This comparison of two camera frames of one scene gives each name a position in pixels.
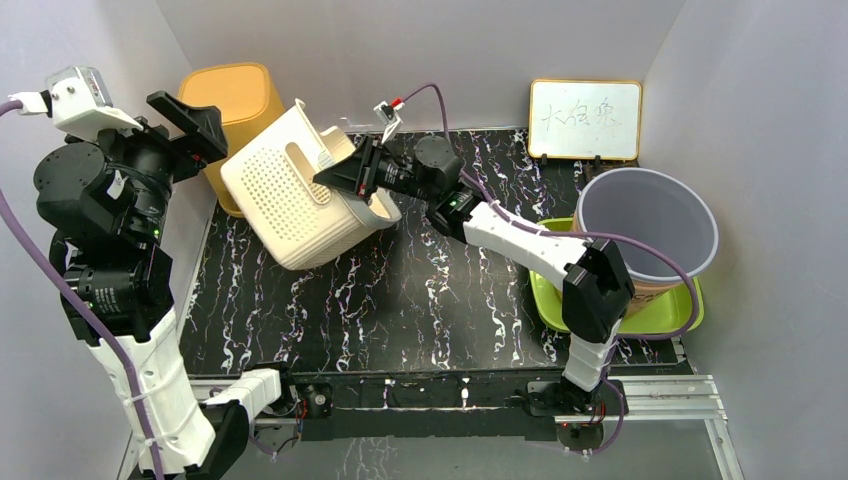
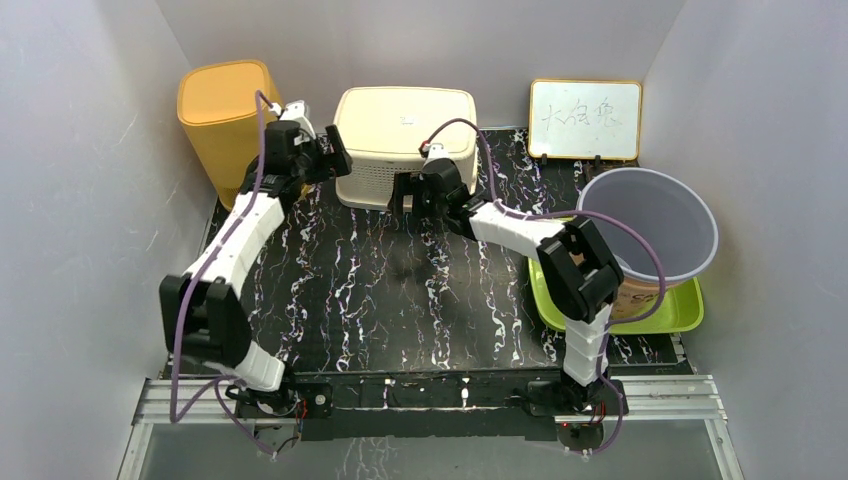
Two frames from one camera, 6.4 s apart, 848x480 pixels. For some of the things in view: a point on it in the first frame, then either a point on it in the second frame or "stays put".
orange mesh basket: (243, 96) stays put
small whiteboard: (585, 119) stays put
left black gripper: (199, 124) -> (342, 162)
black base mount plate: (425, 406) stays put
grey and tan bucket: (658, 210) stays put
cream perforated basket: (302, 220) -> (382, 128)
